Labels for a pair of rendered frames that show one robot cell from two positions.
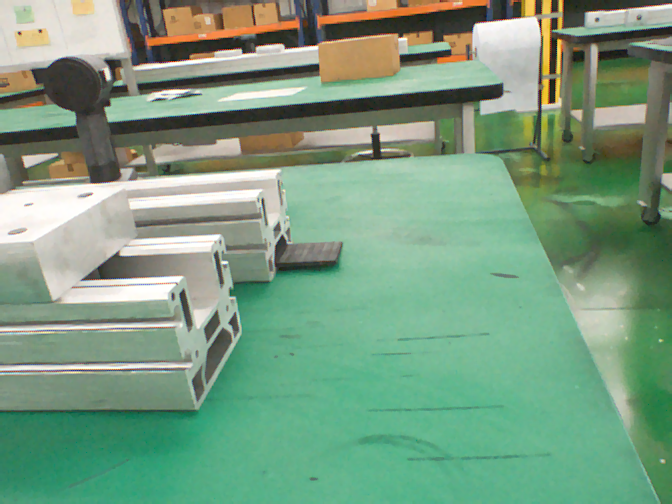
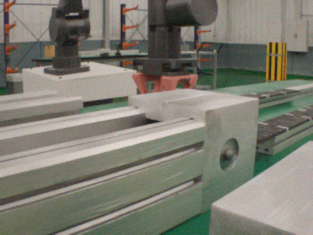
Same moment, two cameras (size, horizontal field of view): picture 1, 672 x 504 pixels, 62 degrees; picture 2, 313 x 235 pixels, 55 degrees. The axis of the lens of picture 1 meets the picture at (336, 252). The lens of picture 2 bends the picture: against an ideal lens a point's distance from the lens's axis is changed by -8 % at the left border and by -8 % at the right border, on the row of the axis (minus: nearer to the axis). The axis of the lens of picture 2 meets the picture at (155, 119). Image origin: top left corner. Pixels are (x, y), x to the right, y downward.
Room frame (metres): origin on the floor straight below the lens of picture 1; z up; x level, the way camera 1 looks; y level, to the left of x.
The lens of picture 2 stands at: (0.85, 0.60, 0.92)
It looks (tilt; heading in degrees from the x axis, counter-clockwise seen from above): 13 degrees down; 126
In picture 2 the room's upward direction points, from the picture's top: straight up
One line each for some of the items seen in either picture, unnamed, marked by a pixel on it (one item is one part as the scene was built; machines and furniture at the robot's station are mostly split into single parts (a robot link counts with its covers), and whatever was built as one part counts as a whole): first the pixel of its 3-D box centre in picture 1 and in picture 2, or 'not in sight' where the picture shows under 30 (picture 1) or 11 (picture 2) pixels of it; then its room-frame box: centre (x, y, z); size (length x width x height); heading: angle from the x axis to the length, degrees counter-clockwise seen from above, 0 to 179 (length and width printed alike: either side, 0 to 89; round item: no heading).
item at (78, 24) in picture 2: not in sight; (70, 32); (0.12, 1.21, 0.97); 0.09 x 0.05 x 0.10; 162
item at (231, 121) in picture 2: not in sight; (184, 140); (0.68, 0.89, 0.83); 0.12 x 0.09 x 0.10; 169
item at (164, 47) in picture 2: not in sight; (164, 48); (0.54, 1.06, 0.92); 0.10 x 0.07 x 0.07; 170
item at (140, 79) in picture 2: not in sight; (158, 88); (0.52, 1.07, 0.85); 0.07 x 0.07 x 0.09; 80
